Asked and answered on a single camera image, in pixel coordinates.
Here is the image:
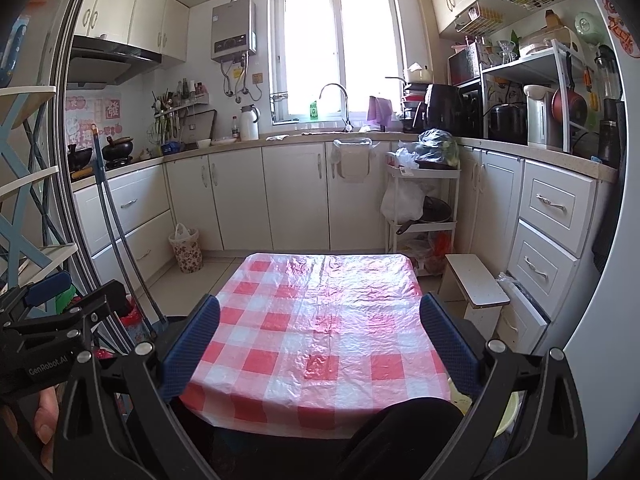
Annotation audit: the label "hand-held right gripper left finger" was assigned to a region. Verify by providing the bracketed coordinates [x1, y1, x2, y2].
[50, 294, 223, 480]

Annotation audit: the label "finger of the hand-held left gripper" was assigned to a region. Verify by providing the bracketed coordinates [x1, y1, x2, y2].
[0, 280, 128, 342]
[0, 271, 73, 313]

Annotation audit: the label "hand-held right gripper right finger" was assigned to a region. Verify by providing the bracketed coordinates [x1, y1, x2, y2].
[420, 292, 590, 480]

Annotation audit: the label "cream plastic bin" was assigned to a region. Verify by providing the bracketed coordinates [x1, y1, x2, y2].
[450, 377, 526, 438]

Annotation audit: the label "person's left hand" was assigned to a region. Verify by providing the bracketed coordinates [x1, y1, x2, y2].
[32, 387, 63, 446]

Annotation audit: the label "floral bin with red bag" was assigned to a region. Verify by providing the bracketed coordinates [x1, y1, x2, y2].
[112, 295, 151, 346]

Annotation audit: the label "white step stool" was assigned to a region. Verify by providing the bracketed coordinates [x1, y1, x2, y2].
[439, 254, 511, 336]

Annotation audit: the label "grey broom pole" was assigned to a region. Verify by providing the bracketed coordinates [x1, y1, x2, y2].
[97, 157, 151, 341]

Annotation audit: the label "cream drawer cabinet under stove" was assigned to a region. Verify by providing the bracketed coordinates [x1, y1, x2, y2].
[72, 162, 176, 291]

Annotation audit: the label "red plastic bag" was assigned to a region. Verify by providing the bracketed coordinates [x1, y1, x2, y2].
[407, 235, 453, 273]

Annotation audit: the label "floral waste basket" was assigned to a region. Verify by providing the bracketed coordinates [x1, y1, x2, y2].
[168, 223, 203, 274]

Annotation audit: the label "person's black trouser leg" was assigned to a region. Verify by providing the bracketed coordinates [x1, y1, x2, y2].
[320, 399, 466, 480]

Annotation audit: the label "pink checked tablecloth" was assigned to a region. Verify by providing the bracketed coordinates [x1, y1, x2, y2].
[177, 252, 453, 441]

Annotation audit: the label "black cooking pot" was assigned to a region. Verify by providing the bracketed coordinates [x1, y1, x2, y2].
[67, 144, 94, 171]

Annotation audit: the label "white plastic bag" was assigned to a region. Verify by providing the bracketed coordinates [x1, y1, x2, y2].
[380, 180, 426, 224]

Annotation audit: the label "cream two door base cabinet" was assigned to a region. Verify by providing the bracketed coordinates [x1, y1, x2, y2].
[452, 145, 526, 281]

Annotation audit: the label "black wok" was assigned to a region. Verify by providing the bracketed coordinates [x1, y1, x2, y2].
[101, 135, 136, 161]

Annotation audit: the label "cream panelled drawer unit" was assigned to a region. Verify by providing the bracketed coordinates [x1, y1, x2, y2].
[500, 160, 598, 356]

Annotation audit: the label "white trolley rack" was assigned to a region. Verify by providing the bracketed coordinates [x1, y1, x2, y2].
[385, 147, 461, 277]

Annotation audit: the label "white refrigerator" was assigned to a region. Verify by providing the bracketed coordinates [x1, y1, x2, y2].
[545, 0, 640, 466]

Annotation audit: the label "cream sink base cabinets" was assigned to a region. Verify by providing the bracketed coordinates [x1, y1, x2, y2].
[164, 141, 396, 253]

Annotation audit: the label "blue white storage shelf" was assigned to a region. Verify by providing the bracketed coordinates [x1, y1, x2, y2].
[0, 85, 81, 301]

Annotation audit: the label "clear plastic bag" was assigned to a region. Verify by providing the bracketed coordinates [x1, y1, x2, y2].
[391, 142, 421, 171]

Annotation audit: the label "dark bag of vegetables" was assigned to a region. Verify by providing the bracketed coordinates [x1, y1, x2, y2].
[417, 128, 460, 170]

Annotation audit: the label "white hanging door bin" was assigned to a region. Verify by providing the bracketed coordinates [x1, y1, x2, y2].
[332, 137, 378, 183]

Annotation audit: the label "white thermos jug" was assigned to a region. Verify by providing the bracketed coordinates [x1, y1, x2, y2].
[239, 104, 261, 141]

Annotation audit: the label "black rice cooker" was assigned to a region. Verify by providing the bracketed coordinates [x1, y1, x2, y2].
[489, 103, 528, 145]

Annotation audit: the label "black range hood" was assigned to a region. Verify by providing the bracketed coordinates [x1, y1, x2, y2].
[67, 35, 163, 86]

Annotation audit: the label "cream kitchen countertop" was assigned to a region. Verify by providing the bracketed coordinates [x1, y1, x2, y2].
[70, 132, 621, 183]

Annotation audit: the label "black toaster oven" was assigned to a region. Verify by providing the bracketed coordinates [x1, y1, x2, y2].
[459, 82, 488, 138]

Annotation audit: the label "black air fryer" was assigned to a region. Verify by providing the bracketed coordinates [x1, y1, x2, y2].
[422, 83, 463, 133]

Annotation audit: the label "stacked kitchen containers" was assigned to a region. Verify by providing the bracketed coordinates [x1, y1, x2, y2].
[401, 85, 426, 131]

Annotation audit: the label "pink cloth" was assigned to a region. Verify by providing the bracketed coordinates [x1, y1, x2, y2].
[367, 95, 396, 128]

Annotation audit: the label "white electric water boiler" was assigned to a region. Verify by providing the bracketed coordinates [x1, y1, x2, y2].
[523, 84, 563, 150]

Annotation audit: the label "red hanging pan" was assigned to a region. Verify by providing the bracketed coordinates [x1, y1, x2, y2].
[551, 52, 588, 128]

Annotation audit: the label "black blender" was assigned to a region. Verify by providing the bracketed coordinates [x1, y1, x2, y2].
[592, 45, 626, 168]

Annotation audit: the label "chrome kitchen faucet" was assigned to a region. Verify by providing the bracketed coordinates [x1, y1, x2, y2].
[318, 83, 352, 132]

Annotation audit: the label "white countertop shelf rack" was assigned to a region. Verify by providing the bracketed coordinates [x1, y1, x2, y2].
[480, 37, 583, 153]

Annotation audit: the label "silver gas water heater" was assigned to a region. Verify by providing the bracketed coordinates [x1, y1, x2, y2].
[210, 0, 258, 63]

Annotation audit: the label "kitchen window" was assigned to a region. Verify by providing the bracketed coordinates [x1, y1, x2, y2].
[268, 0, 406, 126]

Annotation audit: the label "green round fan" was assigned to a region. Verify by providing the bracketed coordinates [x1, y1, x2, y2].
[574, 12, 603, 46]

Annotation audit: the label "red fridge sticker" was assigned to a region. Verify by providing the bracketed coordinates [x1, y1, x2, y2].
[600, 0, 640, 58]

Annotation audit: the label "blue dustpan with handle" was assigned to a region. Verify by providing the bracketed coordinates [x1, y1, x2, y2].
[90, 122, 173, 336]

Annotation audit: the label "grey sliding door frame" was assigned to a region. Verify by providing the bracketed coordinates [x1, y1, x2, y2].
[50, 0, 138, 356]

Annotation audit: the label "pink wall posters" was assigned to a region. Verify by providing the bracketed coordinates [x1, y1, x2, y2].
[65, 95, 123, 148]

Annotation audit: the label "wall utensil rack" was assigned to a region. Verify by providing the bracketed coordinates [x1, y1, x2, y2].
[150, 80, 208, 143]

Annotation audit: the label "cream wall cabinets by hood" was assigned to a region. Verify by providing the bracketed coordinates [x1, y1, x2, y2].
[72, 0, 191, 68]

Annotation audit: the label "hanging wire spice rack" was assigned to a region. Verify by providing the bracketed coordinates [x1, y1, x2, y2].
[454, 2, 505, 36]

